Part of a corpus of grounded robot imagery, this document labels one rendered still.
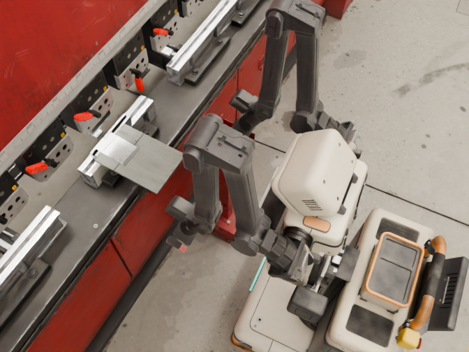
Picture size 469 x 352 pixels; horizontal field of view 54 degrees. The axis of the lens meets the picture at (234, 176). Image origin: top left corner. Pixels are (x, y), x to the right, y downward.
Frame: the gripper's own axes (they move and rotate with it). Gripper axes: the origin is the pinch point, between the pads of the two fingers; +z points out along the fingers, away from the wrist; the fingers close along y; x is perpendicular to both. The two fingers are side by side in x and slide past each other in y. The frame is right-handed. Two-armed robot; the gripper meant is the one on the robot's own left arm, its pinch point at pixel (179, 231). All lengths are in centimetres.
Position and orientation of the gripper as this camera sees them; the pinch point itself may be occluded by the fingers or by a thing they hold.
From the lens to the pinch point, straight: 150.0
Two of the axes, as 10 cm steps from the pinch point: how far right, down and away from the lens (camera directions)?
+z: -4.3, 2.7, 8.6
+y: -4.2, 7.9, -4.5
